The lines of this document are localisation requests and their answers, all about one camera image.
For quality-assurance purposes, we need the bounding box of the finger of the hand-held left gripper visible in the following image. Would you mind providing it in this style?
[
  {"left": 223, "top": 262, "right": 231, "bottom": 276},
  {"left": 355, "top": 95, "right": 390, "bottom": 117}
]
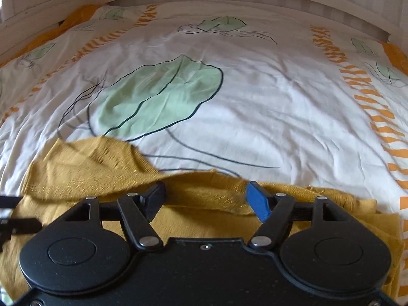
[
  {"left": 0, "top": 195, "right": 23, "bottom": 210},
  {"left": 0, "top": 217, "right": 43, "bottom": 241}
]

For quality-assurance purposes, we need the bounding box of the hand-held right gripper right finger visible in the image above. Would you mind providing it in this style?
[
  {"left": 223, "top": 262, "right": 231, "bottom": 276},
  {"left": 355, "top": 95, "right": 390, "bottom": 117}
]
[{"left": 245, "top": 181, "right": 356, "bottom": 250}]

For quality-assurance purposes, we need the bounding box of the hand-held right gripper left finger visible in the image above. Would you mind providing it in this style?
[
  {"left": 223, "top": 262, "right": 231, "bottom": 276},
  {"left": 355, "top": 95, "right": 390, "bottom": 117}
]
[{"left": 59, "top": 181, "right": 167, "bottom": 250}]

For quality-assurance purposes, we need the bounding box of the mustard yellow knit sweater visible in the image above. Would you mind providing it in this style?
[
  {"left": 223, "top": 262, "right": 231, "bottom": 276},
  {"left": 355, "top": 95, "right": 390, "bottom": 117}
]
[{"left": 0, "top": 135, "right": 404, "bottom": 299}]

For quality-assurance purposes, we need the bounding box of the white leaf-print duvet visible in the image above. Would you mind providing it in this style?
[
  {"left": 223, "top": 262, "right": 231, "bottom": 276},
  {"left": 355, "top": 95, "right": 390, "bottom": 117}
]
[{"left": 0, "top": 3, "right": 408, "bottom": 306}]

